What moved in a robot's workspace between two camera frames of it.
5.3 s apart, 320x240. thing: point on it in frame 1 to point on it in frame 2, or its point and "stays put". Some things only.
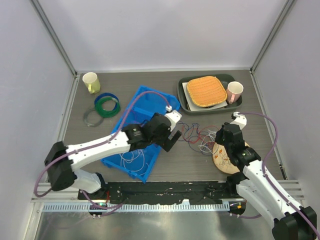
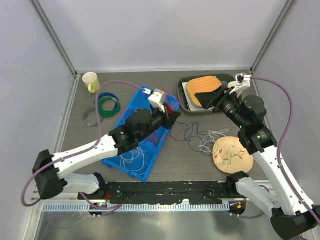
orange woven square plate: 206,91 stays put
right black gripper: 219,134 to 207,99
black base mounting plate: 164,193 stays put
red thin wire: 201,137 to 172,114
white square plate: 191,106 stays put
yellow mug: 91,82 stays put
